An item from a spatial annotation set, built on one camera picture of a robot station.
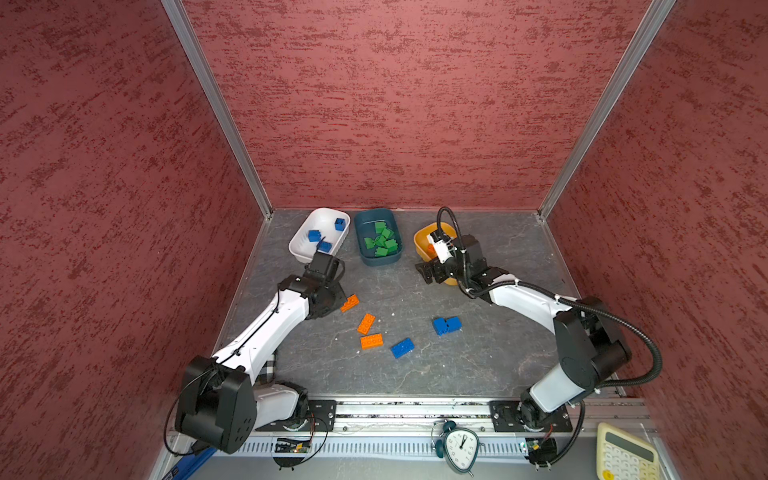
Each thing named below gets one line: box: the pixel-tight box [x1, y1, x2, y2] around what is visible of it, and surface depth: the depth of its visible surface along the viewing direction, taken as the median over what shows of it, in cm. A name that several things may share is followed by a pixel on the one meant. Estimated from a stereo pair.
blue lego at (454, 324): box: [447, 316, 463, 333], surface depth 91 cm
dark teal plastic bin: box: [354, 208, 403, 267], surface depth 111 cm
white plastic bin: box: [289, 207, 351, 263], surface depth 115 cm
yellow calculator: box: [596, 422, 661, 480], surface depth 69 cm
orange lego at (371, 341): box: [360, 333, 384, 350], surface depth 87 cm
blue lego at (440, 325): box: [433, 317, 449, 336], surface depth 90 cm
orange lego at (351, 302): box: [340, 294, 361, 313], surface depth 97 cm
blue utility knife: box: [163, 447, 217, 480], surface depth 67 cm
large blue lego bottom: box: [390, 338, 415, 359], surface depth 86 cm
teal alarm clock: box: [431, 419, 480, 477], surface depth 68 cm
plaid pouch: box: [263, 353, 277, 382], surface depth 81 cm
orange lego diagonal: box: [356, 313, 376, 335], surface depth 91 cm
